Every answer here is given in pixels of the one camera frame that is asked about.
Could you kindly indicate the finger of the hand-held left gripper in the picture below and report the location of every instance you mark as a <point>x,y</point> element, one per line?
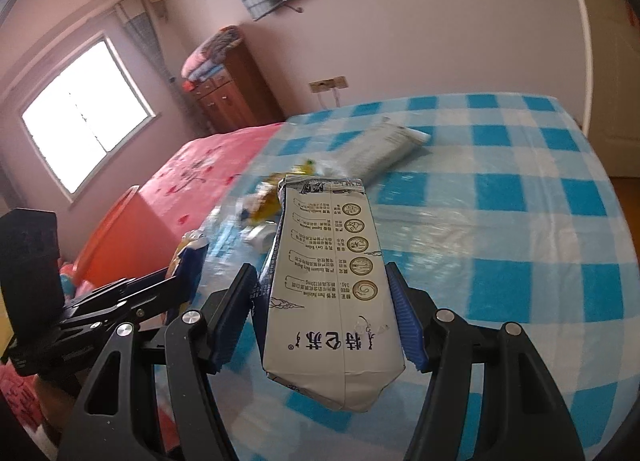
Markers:
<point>160,308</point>
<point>140,286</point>

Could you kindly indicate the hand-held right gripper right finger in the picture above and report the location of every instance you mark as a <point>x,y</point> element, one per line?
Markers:
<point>407,321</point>

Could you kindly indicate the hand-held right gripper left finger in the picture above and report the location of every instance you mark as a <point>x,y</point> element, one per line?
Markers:
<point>232,321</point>

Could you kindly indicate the orange plastic basin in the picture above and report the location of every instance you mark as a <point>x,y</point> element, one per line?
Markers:
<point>120,246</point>

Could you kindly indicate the white milk carton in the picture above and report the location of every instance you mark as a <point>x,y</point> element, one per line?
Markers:
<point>325,291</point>

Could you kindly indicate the white wrapper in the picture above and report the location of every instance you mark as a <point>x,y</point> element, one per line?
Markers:
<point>259,237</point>

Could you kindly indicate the yellow green snack packet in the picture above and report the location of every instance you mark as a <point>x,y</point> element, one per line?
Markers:
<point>270,198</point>

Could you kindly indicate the grey wet wipes packet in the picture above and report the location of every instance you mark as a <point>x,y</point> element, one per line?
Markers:
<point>380,148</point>

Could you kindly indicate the blue checkered tablecloth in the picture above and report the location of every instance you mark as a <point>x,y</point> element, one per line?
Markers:
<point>500,241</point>

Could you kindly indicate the pink bed blanket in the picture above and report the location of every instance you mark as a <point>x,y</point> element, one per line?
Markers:
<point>190,171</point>

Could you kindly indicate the bright window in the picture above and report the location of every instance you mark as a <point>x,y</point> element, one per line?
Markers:
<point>85,111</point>

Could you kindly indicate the red folded cloth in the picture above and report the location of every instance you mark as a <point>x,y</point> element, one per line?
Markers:
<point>188,86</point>

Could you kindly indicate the brown wooden cabinet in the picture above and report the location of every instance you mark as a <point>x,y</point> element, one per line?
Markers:
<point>235,91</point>

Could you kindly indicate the grey curtain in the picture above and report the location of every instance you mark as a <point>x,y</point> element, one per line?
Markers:
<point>150,56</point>

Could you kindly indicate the stack of folded blankets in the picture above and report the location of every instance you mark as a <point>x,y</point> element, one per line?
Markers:
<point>210,53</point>

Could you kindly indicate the white door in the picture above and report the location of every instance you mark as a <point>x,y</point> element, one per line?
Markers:
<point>610,66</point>

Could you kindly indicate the wall socket strip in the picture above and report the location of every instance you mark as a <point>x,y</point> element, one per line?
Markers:
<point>327,84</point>

